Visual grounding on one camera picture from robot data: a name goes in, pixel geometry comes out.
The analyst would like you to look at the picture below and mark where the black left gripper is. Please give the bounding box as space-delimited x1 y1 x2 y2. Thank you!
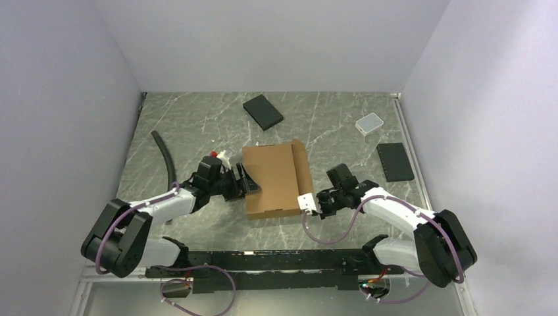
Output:
209 162 261 201

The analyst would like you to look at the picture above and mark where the brown cardboard box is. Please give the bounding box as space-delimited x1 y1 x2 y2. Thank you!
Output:
242 139 314 221

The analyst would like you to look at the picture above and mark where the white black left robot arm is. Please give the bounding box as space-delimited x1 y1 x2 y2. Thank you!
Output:
80 156 261 278

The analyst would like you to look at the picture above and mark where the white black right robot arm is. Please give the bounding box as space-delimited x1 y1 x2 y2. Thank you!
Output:
312 163 478 288

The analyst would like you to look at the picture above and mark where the small black box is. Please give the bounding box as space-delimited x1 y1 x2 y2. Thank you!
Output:
243 94 284 131

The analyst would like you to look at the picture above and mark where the black rectangular block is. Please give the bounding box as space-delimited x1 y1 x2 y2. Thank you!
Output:
376 143 415 182

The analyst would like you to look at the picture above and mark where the white translucent plastic case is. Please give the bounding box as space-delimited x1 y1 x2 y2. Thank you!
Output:
355 113 384 136

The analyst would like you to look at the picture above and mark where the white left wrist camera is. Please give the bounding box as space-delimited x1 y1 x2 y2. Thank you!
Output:
210 149 233 172

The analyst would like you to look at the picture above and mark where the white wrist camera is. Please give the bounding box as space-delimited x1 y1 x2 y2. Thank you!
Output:
210 149 233 172
297 193 317 214

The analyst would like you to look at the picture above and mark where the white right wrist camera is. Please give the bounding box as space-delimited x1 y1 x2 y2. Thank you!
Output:
297 193 317 214

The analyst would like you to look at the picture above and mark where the black rubber hose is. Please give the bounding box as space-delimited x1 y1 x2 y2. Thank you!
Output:
151 130 179 225

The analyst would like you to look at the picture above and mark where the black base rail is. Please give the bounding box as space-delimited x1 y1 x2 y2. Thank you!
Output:
145 246 404 294

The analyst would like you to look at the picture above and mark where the aluminium frame rail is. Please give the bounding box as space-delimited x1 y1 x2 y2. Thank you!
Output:
78 248 465 284

